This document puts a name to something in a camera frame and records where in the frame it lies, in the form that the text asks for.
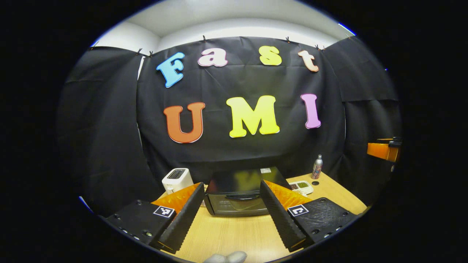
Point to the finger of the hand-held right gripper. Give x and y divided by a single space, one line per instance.
382 150
395 141

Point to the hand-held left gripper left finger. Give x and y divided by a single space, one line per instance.
182 221

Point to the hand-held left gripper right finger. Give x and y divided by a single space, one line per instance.
283 221

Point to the black electric oven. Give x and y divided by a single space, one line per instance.
237 182

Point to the white divided tray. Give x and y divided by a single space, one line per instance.
303 187

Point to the white toaster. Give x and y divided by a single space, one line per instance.
177 179

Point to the silver spray bottle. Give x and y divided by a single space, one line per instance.
317 168

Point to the black backdrop cloth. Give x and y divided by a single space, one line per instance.
219 84

